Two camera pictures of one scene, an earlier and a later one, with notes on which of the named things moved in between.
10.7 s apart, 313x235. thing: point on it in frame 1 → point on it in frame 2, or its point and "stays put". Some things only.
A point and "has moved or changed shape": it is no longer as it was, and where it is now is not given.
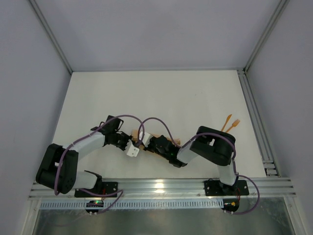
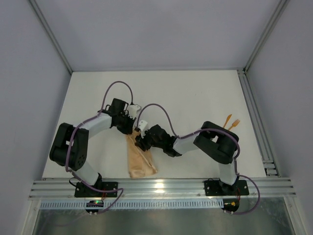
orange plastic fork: [234, 124] stays put
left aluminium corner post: [47, 24] stays put
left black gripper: [124, 141] → [127, 127]
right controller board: [231, 204] stays put
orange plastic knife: [227, 120] stays put
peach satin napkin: [135, 138] has moved or changed shape
